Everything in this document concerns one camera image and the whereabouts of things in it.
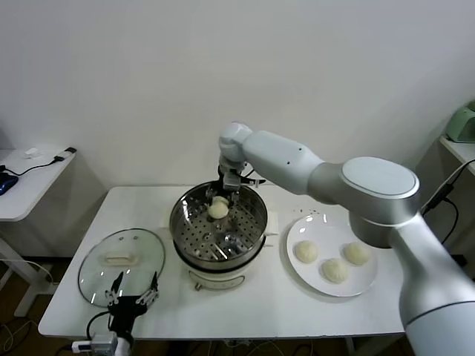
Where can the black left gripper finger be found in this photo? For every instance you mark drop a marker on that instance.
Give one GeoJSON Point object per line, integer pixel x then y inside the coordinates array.
{"type": "Point", "coordinates": [115, 291]}
{"type": "Point", "coordinates": [151, 293]}

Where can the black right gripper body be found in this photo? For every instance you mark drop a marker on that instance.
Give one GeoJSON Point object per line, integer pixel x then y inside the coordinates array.
{"type": "Point", "coordinates": [220, 174]}

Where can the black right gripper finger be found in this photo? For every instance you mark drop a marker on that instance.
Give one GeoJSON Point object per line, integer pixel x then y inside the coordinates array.
{"type": "Point", "coordinates": [234, 198]}
{"type": "Point", "coordinates": [209, 196]}

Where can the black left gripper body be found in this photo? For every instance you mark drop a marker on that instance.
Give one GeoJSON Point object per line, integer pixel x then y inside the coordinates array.
{"type": "Point", "coordinates": [126, 309]}

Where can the white steamed baozi bun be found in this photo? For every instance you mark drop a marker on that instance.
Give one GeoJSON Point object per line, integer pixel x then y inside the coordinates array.
{"type": "Point", "coordinates": [307, 252]}
{"type": "Point", "coordinates": [357, 254]}
{"type": "Point", "coordinates": [217, 210]}
{"type": "Point", "coordinates": [334, 270]}

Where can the round glass pot lid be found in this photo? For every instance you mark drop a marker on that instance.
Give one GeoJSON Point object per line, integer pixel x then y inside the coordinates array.
{"type": "Point", "coordinates": [122, 259]}

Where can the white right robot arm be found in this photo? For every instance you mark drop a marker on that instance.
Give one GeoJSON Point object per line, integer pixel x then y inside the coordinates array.
{"type": "Point", "coordinates": [282, 163]}

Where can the perforated steel steamer basket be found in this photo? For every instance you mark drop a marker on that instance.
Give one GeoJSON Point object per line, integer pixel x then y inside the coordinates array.
{"type": "Point", "coordinates": [193, 226]}

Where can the steel steamer pot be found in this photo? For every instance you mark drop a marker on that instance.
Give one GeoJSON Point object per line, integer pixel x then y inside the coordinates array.
{"type": "Point", "coordinates": [219, 278]}

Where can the small dark crumbs scatter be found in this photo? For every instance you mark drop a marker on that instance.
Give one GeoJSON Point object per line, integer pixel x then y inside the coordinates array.
{"type": "Point", "coordinates": [313, 212]}

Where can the large white round plate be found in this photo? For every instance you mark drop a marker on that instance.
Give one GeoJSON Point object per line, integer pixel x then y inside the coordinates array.
{"type": "Point", "coordinates": [308, 278]}

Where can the white side table with devices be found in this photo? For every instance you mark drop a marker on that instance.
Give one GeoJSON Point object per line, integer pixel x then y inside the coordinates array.
{"type": "Point", "coordinates": [33, 185]}

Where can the blue electronic device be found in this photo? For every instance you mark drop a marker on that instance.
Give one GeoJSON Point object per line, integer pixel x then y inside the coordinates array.
{"type": "Point", "coordinates": [7, 183]}

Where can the small white crumpled object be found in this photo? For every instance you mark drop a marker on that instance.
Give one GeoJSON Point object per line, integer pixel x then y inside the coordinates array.
{"type": "Point", "coordinates": [33, 153]}

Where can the mint green appliance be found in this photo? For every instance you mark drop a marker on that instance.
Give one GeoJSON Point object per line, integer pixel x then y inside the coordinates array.
{"type": "Point", "coordinates": [462, 126]}

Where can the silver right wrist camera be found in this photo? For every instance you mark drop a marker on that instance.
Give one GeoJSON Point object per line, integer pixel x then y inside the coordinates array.
{"type": "Point", "coordinates": [232, 181]}

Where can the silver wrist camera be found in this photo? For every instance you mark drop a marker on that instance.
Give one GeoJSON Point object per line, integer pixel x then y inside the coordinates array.
{"type": "Point", "coordinates": [232, 181]}
{"type": "Point", "coordinates": [102, 341]}

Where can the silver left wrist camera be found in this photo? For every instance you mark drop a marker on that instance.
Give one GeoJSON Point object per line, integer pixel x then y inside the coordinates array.
{"type": "Point", "coordinates": [102, 341]}

